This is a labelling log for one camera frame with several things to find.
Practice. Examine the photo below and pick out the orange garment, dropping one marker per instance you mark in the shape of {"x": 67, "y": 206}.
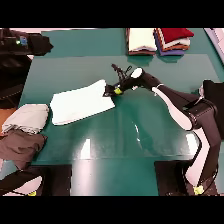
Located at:
{"x": 176, "y": 47}

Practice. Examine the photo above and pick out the cream garment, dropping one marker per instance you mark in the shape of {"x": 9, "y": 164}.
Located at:
{"x": 141, "y": 39}

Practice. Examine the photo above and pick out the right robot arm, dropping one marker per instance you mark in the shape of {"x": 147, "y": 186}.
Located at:
{"x": 173, "y": 100}

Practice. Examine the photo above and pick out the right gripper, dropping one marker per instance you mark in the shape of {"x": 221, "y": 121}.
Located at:
{"x": 125, "y": 86}

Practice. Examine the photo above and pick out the grey garment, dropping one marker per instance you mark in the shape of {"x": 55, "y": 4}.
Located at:
{"x": 26, "y": 118}

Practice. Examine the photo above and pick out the white shirt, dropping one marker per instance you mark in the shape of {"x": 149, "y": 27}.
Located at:
{"x": 81, "y": 103}

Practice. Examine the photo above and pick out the brown garment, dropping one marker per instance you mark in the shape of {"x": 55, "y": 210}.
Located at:
{"x": 20, "y": 146}

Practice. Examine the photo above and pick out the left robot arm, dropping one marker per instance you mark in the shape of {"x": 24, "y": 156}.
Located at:
{"x": 36, "y": 45}

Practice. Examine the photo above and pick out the blue garment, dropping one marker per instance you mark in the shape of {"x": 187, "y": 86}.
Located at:
{"x": 168, "y": 52}

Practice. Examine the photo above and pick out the red garment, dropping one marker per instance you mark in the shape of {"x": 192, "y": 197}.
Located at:
{"x": 175, "y": 33}

